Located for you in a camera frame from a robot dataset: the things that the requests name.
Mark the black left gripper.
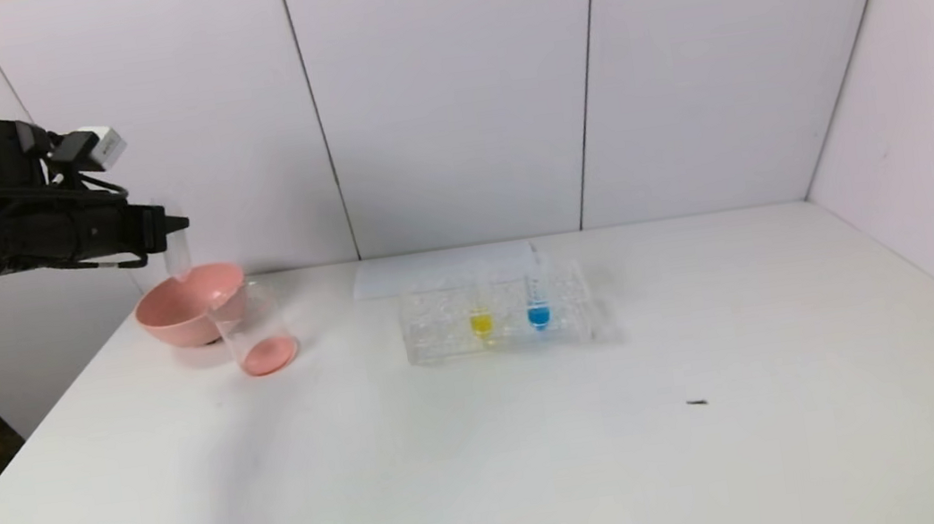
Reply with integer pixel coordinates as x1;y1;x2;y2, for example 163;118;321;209
71;190;194;265

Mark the test tube with red liquid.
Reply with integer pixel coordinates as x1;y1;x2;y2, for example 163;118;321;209
160;229;196;286

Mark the clear plastic beaker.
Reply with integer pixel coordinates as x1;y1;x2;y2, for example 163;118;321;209
204;276;303;384

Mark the test tube with yellow liquid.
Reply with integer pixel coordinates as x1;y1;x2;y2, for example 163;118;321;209
461;259;499;344

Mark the test tube with blue liquid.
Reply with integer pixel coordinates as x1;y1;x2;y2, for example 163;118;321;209
517;250;556;334

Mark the clear plastic test tube rack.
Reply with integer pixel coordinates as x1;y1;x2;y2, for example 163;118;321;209
395;255;599;369

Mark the pink bowl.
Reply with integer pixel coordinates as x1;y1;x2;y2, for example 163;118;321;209
130;259;256;356

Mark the white paper sheet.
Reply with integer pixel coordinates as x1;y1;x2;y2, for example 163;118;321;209
348;241;541;304

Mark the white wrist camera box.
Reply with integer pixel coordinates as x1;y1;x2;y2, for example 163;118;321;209
56;122;132;179

